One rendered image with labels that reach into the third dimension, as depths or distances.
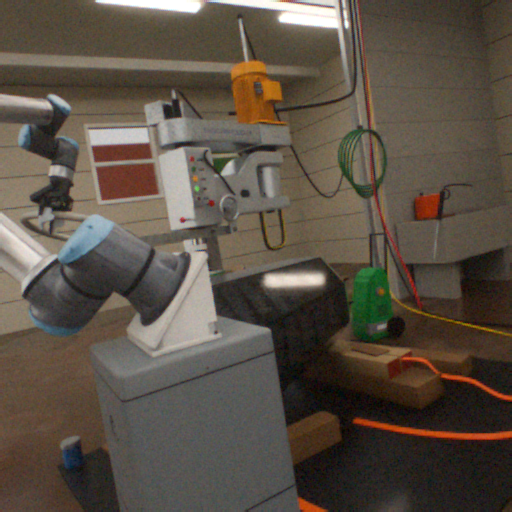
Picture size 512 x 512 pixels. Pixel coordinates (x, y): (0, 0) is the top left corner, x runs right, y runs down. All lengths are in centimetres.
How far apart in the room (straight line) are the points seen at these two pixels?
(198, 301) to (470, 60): 610
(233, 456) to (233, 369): 21
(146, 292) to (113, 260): 11
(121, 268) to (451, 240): 412
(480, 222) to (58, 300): 467
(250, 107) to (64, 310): 200
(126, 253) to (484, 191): 588
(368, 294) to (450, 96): 336
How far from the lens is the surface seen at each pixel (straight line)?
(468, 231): 513
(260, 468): 123
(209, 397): 110
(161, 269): 114
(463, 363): 295
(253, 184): 267
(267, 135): 283
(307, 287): 250
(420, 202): 536
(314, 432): 222
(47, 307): 124
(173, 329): 110
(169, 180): 242
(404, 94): 568
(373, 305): 374
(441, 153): 599
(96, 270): 113
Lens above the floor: 112
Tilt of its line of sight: 4 degrees down
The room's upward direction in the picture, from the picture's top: 9 degrees counter-clockwise
